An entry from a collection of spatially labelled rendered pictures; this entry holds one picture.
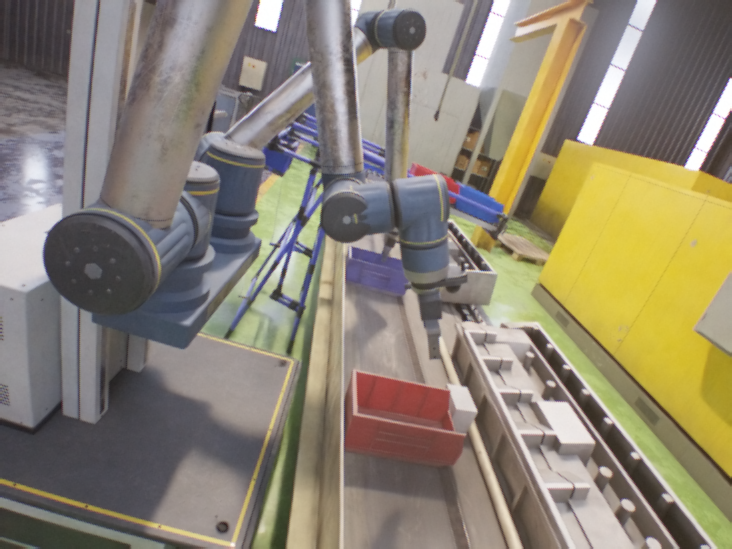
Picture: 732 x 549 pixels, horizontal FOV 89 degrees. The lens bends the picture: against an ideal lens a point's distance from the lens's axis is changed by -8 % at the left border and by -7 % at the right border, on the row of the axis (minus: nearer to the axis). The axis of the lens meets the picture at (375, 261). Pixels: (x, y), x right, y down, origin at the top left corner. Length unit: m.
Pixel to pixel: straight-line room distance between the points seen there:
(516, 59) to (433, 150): 3.10
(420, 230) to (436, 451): 0.66
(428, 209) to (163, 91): 0.51
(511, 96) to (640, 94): 5.53
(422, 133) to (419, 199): 7.78
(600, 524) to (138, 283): 1.12
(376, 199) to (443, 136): 7.89
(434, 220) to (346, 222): 0.18
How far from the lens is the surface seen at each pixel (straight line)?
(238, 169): 1.43
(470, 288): 2.23
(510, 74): 10.39
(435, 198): 0.82
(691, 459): 3.81
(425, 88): 8.60
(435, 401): 1.33
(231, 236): 1.51
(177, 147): 0.77
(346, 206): 0.80
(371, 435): 1.15
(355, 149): 0.95
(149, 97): 0.76
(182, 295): 1.14
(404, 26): 1.66
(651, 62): 15.04
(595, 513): 1.20
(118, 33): 1.20
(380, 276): 2.05
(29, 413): 1.69
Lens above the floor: 1.62
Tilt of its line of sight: 20 degrees down
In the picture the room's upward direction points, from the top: 19 degrees clockwise
